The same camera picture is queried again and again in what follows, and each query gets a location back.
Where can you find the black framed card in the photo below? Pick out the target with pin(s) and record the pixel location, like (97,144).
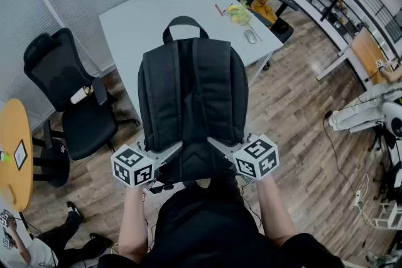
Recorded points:
(20,154)

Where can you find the red pen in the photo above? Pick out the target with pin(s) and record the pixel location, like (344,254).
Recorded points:
(219,10)

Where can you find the black backpack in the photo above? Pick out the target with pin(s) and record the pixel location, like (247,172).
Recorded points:
(191,94)

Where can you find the white small rack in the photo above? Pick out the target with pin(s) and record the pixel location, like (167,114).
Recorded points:
(386,216)

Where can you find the white bottle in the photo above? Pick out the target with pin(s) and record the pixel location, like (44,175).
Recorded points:
(80,95)

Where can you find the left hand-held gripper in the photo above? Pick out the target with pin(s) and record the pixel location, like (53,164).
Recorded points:
(132,166)

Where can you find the round yellow table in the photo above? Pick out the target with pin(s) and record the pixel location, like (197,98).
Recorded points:
(14,185)

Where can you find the wooden desk with white legs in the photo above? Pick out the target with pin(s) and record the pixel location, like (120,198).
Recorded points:
(367,53)

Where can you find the small green object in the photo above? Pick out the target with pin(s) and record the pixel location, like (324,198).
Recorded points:
(4,156)

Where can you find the black mesh office chair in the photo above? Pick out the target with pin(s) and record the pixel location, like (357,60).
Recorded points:
(84,125)

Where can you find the white round device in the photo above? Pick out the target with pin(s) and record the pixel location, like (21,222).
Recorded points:
(392,119)

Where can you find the person's right forearm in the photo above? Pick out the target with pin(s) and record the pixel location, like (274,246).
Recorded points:
(274,213)

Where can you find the orange cloth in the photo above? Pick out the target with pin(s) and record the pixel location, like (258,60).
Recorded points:
(264,7)

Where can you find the white power strip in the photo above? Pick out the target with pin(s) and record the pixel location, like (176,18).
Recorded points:
(358,199)

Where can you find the white shelf unit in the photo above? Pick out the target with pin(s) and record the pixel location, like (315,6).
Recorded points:
(333,6)

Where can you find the white computer mouse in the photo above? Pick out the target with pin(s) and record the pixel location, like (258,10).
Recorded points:
(250,36)

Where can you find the person's left forearm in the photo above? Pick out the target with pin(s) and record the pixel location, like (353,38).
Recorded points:
(133,222)

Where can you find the white table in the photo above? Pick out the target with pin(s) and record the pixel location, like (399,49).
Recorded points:
(150,15)

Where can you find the black tripod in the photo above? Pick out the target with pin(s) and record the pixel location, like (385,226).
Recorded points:
(384,147)

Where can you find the person's black shirt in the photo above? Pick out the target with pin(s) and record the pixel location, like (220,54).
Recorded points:
(207,229)

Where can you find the yellow flower bouquet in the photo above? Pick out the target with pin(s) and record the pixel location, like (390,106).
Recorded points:
(240,12)

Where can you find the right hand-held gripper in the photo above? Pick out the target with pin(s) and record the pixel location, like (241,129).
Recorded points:
(256,158)

